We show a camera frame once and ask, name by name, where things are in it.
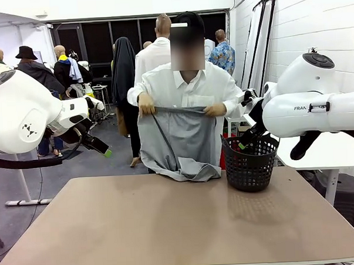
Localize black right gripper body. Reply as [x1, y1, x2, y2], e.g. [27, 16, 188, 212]
[236, 97, 268, 151]

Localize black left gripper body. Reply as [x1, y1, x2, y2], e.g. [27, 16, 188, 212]
[81, 131, 110, 157]

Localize black perforated plastic basket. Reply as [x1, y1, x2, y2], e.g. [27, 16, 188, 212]
[220, 131, 282, 195]

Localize grey training pants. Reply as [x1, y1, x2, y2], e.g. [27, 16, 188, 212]
[137, 104, 222, 185]

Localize person's left forearm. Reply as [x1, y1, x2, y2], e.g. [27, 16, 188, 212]
[222, 98, 246, 120]

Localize person's right forearm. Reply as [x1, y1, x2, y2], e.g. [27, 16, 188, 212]
[127, 86, 149, 108]

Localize person's left hand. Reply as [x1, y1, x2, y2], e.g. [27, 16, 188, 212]
[203, 103, 227, 118]

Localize person's right hand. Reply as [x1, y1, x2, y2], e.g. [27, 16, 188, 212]
[137, 92, 158, 117]

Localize white stool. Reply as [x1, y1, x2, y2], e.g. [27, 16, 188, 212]
[92, 84, 112, 115]

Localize white side table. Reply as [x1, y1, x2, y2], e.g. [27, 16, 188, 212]
[242, 108, 354, 210]

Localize person in blue floral shirt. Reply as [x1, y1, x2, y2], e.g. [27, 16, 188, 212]
[207, 29, 237, 78]

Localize person's white shirt torso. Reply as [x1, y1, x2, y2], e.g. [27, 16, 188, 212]
[126, 59, 250, 174]

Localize mannequin with yellow scarf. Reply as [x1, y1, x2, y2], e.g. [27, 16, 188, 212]
[52, 43, 94, 99]

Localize mannequin in black hooded cloak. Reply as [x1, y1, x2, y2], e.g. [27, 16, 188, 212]
[109, 36, 143, 169]

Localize white table leg stand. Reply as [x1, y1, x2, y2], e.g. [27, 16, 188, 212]
[3, 151, 54, 207]

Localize mannequin with black hat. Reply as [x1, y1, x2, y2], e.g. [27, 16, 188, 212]
[13, 43, 67, 101]

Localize black cap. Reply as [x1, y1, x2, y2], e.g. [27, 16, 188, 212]
[174, 10, 205, 36]

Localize black stool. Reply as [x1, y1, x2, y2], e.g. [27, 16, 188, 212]
[312, 171, 354, 236]

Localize folded black frame panels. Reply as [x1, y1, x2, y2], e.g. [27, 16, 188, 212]
[236, 0, 281, 98]

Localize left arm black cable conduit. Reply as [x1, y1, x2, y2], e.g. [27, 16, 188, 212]
[0, 127, 87, 171]

